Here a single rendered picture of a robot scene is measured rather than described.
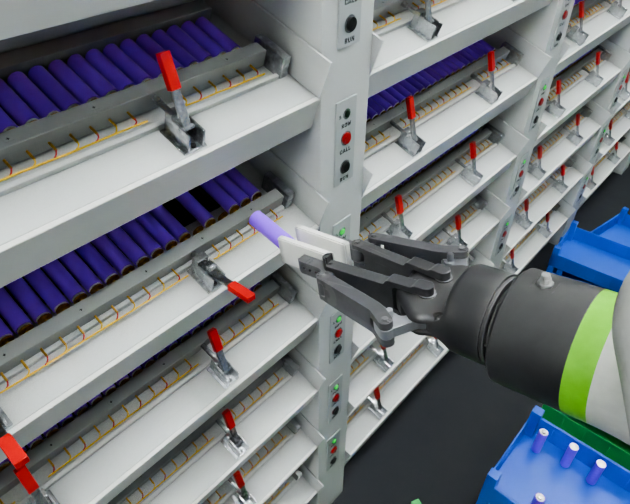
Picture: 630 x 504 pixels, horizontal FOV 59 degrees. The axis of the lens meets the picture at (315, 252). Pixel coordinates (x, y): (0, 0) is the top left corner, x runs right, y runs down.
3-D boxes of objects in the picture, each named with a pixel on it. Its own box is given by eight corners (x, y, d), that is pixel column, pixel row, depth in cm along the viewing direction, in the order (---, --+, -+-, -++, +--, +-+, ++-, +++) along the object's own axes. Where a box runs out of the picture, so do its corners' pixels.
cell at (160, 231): (144, 213, 71) (176, 246, 69) (132, 219, 70) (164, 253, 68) (144, 204, 69) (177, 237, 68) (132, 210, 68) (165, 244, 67)
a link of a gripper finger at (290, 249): (338, 278, 54) (333, 282, 53) (286, 259, 58) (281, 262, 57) (334, 252, 52) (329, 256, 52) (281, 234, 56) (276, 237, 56)
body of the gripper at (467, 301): (480, 391, 42) (381, 345, 48) (529, 329, 47) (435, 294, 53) (481, 314, 38) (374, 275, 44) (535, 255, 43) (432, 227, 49)
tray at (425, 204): (507, 169, 133) (540, 125, 122) (348, 302, 98) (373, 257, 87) (442, 119, 138) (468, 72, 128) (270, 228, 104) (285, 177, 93)
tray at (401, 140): (526, 94, 121) (564, 38, 110) (352, 216, 86) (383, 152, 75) (455, 43, 126) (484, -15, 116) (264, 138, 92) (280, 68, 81)
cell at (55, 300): (37, 268, 63) (70, 308, 61) (21, 276, 61) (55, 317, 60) (35, 259, 61) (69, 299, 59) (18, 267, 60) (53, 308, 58)
